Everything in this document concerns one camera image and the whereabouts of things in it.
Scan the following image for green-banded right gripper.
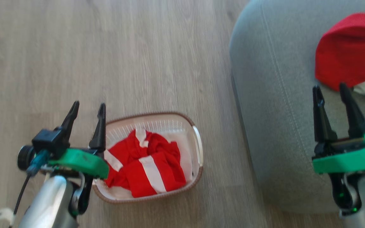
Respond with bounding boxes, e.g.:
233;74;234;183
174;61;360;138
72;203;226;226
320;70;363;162
311;83;365;174

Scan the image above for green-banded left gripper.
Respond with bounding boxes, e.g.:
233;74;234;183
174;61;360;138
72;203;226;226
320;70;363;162
40;100;110;180

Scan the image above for red jersey with white sleeves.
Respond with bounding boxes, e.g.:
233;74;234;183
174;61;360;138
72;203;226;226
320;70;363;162
315;12;365;107

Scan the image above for grey fabric sofa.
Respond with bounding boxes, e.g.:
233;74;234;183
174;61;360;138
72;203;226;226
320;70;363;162
229;0;365;213

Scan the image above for red shorts with white stripes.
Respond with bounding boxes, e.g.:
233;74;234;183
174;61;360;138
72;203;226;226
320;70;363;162
104;128;187;199

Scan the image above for white brown-rimmed laundry basket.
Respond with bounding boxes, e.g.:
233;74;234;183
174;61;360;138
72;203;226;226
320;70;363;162
92;111;204;204

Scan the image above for blue-plugged black camera cable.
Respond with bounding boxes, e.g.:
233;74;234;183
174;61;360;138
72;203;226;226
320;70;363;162
9;149;50;228

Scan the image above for white cable label tag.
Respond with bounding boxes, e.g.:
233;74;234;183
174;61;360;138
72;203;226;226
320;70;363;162
0;207;16;225

